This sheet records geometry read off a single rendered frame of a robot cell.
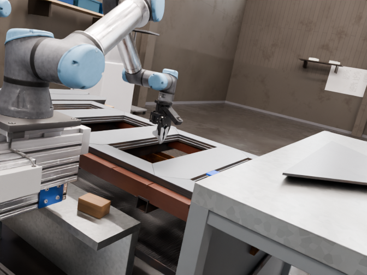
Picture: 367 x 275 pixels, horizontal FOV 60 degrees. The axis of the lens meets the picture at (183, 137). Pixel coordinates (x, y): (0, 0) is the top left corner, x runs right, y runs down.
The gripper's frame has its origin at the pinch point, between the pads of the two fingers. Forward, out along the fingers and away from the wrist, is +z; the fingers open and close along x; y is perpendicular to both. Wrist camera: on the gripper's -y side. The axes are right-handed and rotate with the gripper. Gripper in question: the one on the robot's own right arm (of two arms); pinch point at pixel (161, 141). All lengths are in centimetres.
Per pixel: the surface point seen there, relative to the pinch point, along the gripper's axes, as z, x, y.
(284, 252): -14, 74, -82
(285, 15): -256, -1014, 305
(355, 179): -21, 42, -87
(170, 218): 30.9, 9.0, -18.9
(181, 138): 2.7, -27.3, 6.5
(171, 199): 4, 41, -38
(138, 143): 2.8, 6.9, 8.5
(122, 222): 18, 47, -23
